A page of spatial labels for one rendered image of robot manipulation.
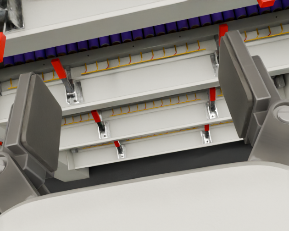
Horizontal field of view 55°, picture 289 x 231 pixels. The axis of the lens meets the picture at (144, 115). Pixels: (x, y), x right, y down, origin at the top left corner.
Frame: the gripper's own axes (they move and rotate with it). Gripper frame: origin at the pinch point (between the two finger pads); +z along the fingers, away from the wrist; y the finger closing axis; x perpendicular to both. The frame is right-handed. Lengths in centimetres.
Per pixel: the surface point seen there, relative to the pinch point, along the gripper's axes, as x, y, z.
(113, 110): -44, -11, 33
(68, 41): -12.0, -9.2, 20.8
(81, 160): -67, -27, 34
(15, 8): -6.5, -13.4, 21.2
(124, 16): -9.2, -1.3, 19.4
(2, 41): -6.6, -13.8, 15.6
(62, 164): -60, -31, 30
